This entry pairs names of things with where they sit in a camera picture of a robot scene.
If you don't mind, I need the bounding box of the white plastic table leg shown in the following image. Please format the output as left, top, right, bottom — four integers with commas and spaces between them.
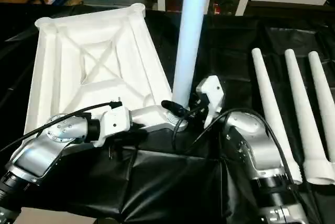
250, 48, 305, 186
284, 48, 335, 186
166, 0, 218, 131
308, 50, 335, 165

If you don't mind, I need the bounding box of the black mat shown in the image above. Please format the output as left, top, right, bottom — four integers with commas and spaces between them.
0, 3, 335, 224

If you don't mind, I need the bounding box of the white plastic table top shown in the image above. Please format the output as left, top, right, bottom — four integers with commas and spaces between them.
23, 3, 189, 141

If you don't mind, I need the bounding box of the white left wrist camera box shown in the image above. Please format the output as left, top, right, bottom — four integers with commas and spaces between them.
92, 105, 132, 148

